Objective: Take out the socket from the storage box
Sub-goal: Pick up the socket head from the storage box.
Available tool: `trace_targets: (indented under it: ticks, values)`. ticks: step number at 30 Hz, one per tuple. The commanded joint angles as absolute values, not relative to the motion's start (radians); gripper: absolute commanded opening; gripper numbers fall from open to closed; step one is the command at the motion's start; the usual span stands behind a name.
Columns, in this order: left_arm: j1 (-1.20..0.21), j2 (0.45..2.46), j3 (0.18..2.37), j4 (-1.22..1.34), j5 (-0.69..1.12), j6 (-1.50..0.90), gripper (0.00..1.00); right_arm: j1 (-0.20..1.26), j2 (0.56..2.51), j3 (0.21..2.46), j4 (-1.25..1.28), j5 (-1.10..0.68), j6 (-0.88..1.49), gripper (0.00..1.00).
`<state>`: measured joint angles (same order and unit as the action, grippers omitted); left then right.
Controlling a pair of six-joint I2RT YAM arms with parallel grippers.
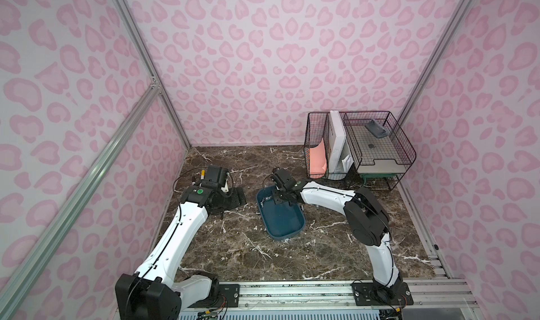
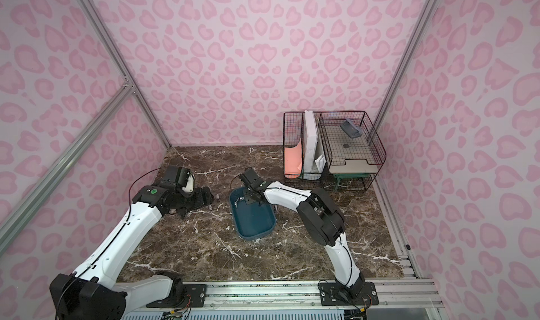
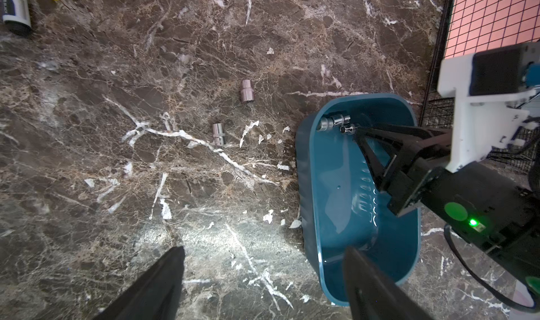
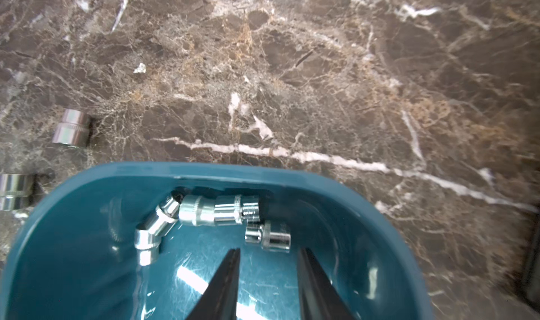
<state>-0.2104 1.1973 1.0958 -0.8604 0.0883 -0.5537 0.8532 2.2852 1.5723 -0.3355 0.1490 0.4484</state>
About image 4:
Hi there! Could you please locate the chrome socket small right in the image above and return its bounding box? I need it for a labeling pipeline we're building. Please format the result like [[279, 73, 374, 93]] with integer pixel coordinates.
[[245, 220, 292, 252]]

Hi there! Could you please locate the chrome socket long left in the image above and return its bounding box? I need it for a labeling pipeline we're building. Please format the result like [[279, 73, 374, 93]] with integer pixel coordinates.
[[134, 194, 180, 267]]

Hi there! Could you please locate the teal plastic storage box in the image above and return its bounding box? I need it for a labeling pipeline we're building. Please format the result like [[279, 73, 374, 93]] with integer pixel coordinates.
[[1, 162, 433, 319]]

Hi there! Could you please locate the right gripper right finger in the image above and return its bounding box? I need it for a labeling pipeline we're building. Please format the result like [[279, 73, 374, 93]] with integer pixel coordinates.
[[297, 248, 354, 319]]

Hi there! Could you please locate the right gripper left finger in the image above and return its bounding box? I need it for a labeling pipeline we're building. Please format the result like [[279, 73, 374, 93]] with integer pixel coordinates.
[[187, 248, 240, 320]]

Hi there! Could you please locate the chrome socket table edge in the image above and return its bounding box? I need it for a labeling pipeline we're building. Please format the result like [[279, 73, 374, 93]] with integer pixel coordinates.
[[1, 173, 35, 211]]

